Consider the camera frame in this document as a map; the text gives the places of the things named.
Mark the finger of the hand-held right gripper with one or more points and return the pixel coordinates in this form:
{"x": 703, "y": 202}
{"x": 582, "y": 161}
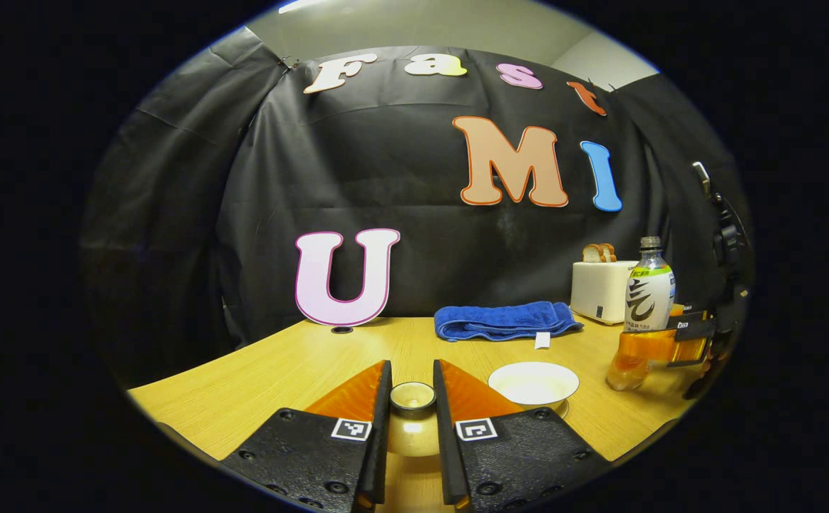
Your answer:
{"x": 696, "y": 329}
{"x": 686, "y": 311}

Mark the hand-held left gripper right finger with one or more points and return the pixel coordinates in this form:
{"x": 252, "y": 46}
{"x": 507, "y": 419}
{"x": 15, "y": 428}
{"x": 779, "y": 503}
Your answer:
{"x": 446, "y": 442}

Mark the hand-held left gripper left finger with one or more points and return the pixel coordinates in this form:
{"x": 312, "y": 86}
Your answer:
{"x": 380, "y": 434}

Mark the cream teacup lid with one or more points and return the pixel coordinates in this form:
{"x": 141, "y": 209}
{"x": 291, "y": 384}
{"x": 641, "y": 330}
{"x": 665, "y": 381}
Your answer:
{"x": 413, "y": 434}

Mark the orange drink water bottle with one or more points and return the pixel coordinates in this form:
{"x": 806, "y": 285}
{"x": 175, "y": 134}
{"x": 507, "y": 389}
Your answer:
{"x": 649, "y": 292}

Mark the cream teacup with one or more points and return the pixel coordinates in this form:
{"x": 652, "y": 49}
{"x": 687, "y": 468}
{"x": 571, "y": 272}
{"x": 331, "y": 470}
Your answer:
{"x": 534, "y": 383}

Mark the white toaster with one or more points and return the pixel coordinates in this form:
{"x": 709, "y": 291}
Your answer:
{"x": 599, "y": 292}

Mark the toast bread slice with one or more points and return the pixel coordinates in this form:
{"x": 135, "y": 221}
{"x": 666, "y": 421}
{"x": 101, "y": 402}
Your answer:
{"x": 591, "y": 254}
{"x": 609, "y": 251}

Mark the blue towel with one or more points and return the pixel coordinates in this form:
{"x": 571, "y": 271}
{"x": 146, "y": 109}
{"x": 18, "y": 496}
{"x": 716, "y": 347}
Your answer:
{"x": 500, "y": 319}

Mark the black backdrop cloth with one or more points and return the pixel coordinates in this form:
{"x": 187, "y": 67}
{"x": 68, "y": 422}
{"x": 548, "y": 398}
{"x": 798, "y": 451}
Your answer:
{"x": 172, "y": 214}

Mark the metal binder clip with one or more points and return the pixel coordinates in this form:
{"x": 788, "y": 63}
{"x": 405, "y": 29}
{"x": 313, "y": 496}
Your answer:
{"x": 288, "y": 63}

